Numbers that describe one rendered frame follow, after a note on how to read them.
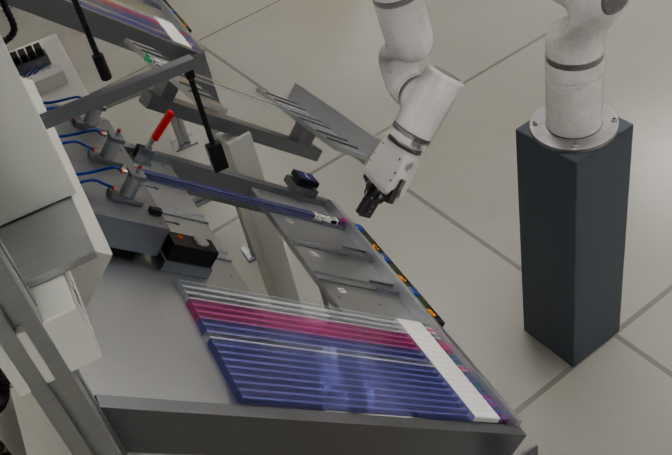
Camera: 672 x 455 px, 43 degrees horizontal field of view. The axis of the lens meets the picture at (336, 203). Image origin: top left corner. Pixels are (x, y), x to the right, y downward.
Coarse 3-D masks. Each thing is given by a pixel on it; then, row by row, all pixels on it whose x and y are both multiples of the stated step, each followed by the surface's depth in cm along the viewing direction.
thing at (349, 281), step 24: (264, 192) 170; (288, 216) 165; (288, 240) 156; (312, 240) 161; (336, 240) 167; (312, 264) 151; (336, 264) 156; (360, 264) 162; (336, 288) 147; (360, 288) 152; (384, 312) 148; (408, 312) 154
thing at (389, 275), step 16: (336, 208) 177; (352, 224) 173; (352, 240) 171; (368, 256) 167; (384, 272) 162; (400, 288) 158; (416, 304) 154; (432, 320) 150; (448, 336) 148; (480, 384) 140; (496, 400) 136; (512, 416) 133
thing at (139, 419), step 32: (128, 416) 90; (160, 416) 93; (192, 416) 95; (224, 416) 97; (256, 416) 100; (288, 416) 104; (320, 416) 107; (352, 416) 111; (384, 416) 115; (128, 448) 93; (160, 448) 95; (192, 448) 98; (224, 448) 100; (256, 448) 103; (288, 448) 106; (320, 448) 109; (352, 448) 112; (384, 448) 116; (416, 448) 120; (448, 448) 124; (480, 448) 128; (512, 448) 132
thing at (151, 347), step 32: (160, 192) 145; (192, 224) 140; (224, 256) 136; (96, 288) 109; (128, 288) 113; (160, 288) 117; (96, 320) 103; (128, 320) 106; (160, 320) 110; (192, 320) 114; (128, 352) 101; (160, 352) 104; (192, 352) 107; (96, 384) 93; (128, 384) 95; (160, 384) 98; (192, 384) 101; (224, 384) 105
